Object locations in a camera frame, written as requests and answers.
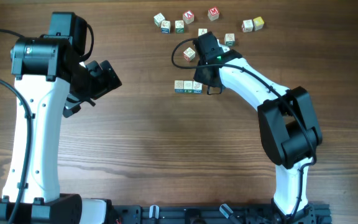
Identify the blue-edged paw block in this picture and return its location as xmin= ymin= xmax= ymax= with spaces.
xmin=174 ymin=80 xmax=184 ymax=93

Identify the red circle picture block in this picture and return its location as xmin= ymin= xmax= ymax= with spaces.
xmin=221 ymin=45 xmax=230 ymax=52

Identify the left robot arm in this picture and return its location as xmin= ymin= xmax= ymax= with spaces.
xmin=0 ymin=12 xmax=121 ymax=223

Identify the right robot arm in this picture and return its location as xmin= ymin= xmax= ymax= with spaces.
xmin=193 ymin=32 xmax=322 ymax=223

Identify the red-edged block lower left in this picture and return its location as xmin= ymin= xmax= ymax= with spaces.
xmin=183 ymin=47 xmax=196 ymax=62

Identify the red-edged block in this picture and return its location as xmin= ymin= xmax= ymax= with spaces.
xmin=242 ymin=19 xmax=254 ymax=32
xmin=183 ymin=47 xmax=196 ymax=62

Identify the plain wooden block centre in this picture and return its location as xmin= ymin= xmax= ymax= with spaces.
xmin=198 ymin=29 xmax=208 ymax=36

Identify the green-edged block upper row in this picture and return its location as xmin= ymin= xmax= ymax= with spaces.
xmin=175 ymin=20 xmax=185 ymax=33

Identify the red-edged block far right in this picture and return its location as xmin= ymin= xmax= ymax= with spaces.
xmin=242 ymin=19 xmax=254 ymax=32

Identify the red letter M block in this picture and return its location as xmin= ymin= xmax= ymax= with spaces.
xmin=208 ymin=7 xmax=220 ymax=21

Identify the red letter A block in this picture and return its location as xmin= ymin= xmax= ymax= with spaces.
xmin=183 ymin=10 xmax=195 ymax=24

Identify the yellow letter S block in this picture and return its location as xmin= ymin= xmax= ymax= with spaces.
xmin=252 ymin=16 xmax=265 ymax=31

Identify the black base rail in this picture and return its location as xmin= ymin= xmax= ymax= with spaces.
xmin=108 ymin=203 xmax=333 ymax=224

